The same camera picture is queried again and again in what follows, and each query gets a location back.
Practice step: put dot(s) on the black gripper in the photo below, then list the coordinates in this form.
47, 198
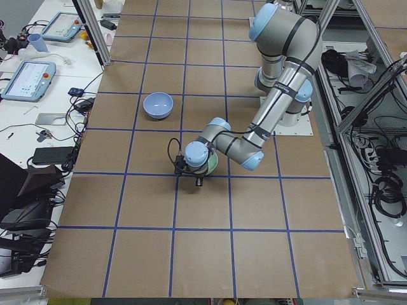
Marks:
196, 173

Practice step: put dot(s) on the green bowl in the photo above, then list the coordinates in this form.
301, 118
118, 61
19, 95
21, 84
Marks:
212, 163

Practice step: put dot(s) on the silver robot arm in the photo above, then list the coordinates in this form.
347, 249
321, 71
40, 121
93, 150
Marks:
291, 48

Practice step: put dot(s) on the blue bowl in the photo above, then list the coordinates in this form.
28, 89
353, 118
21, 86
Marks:
158, 105

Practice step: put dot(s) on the black monitor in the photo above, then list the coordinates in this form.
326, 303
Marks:
18, 185

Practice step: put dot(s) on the black power adapter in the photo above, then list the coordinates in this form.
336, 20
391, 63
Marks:
108, 25

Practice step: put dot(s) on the near teach pendant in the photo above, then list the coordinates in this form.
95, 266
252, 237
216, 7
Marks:
30, 82

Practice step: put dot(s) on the teach pendant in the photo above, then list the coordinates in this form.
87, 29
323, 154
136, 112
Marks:
30, 82
62, 28

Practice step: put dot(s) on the far teach pendant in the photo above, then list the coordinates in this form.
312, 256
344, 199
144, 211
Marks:
62, 28

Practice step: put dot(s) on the blue plastic cup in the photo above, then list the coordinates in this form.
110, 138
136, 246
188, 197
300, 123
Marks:
37, 41

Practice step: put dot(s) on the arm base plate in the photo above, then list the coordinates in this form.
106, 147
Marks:
295, 121

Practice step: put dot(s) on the aluminium frame post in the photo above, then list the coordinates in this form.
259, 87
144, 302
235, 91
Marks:
87, 16

